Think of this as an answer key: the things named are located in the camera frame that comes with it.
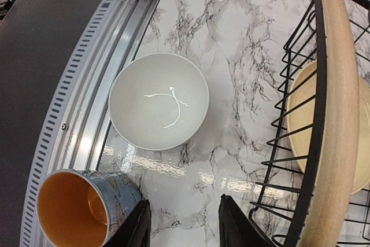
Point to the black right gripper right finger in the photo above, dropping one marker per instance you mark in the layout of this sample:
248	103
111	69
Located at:
235	229

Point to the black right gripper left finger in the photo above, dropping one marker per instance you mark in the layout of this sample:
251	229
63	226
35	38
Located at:
136	229

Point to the pale yellow round plate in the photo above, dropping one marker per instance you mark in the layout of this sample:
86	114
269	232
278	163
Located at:
304	87

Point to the large white bowl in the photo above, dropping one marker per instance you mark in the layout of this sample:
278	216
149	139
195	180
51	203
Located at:
158	101

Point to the blue handled mug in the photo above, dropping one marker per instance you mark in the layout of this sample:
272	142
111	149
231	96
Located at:
84	207

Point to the aluminium front rail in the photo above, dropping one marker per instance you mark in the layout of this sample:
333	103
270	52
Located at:
77	122

